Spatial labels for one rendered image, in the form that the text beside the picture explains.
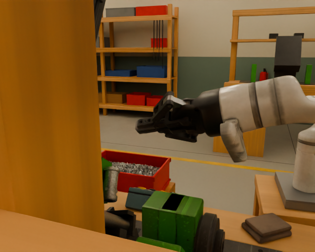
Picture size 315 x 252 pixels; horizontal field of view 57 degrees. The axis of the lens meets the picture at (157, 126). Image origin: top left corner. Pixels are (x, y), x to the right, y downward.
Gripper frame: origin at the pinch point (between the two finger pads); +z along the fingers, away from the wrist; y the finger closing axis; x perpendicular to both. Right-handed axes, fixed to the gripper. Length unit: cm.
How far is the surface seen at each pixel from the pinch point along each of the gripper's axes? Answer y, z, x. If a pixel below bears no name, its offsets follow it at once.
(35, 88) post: 29.6, -10.5, 18.0
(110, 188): -13.5, 15.2, 5.4
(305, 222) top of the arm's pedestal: -66, -23, 0
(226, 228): -41.7, -3.6, 7.5
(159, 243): 6.5, -7.5, 21.2
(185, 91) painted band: -412, 160, -372
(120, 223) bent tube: -18.7, 14.8, 11.6
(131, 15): -251, 215, -452
